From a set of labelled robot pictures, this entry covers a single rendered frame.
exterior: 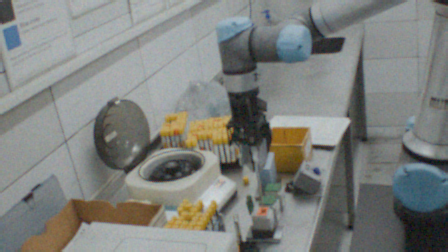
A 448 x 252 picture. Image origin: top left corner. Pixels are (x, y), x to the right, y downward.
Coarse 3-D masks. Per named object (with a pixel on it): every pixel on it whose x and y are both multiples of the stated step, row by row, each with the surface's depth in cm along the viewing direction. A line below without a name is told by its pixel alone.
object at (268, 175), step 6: (270, 156) 142; (270, 162) 138; (264, 168) 136; (270, 168) 137; (264, 174) 136; (270, 174) 136; (264, 180) 137; (270, 180) 136; (276, 180) 146; (258, 186) 138; (264, 186) 138; (258, 192) 142; (264, 192) 139; (258, 198) 140
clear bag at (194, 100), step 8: (200, 80) 195; (192, 88) 191; (200, 88) 191; (184, 96) 189; (192, 96) 189; (200, 96) 189; (176, 104) 192; (184, 104) 187; (192, 104) 187; (200, 104) 187; (208, 104) 187; (176, 112) 189; (192, 112) 186; (200, 112) 185; (208, 112) 186; (192, 120) 186
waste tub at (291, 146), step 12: (276, 132) 161; (288, 132) 160; (300, 132) 158; (276, 144) 148; (288, 144) 147; (300, 144) 146; (276, 156) 150; (288, 156) 149; (300, 156) 147; (276, 168) 152; (288, 168) 150
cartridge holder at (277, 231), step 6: (276, 222) 123; (252, 228) 121; (276, 228) 123; (282, 228) 123; (252, 234) 121; (258, 234) 120; (264, 234) 120; (270, 234) 119; (276, 234) 121; (282, 234) 121; (252, 240) 121; (258, 240) 121; (264, 240) 120; (270, 240) 120; (276, 240) 119
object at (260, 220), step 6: (258, 210) 121; (264, 210) 120; (270, 210) 121; (252, 216) 119; (258, 216) 119; (264, 216) 118; (270, 216) 119; (252, 222) 120; (258, 222) 119; (264, 222) 119; (270, 222) 119; (258, 228) 120; (264, 228) 120; (270, 228) 119
